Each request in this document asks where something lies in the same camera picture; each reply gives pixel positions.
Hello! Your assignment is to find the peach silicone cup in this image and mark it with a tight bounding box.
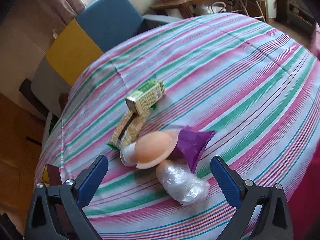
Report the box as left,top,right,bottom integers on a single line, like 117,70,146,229
120,130,178,170

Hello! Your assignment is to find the small green medicine box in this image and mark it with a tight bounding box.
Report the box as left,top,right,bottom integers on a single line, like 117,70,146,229
125,79,165,115

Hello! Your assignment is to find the gold metal tin tray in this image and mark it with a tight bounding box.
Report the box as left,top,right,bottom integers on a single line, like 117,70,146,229
41,164,62,186

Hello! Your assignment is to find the wooden wardrobe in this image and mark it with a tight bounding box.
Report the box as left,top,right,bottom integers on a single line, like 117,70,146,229
1,94,44,233

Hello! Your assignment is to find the striped pink green bedspread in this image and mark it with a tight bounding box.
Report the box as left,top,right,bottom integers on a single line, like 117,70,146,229
35,13,319,239

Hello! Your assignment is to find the grey yellow blue sofa chair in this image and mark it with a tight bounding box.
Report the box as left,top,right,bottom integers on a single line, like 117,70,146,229
18,0,183,118

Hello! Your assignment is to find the white kettle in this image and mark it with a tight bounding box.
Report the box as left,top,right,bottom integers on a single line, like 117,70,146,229
194,1,226,16

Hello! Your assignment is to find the wooden desk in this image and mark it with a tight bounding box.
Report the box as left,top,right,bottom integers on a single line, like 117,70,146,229
150,0,211,18

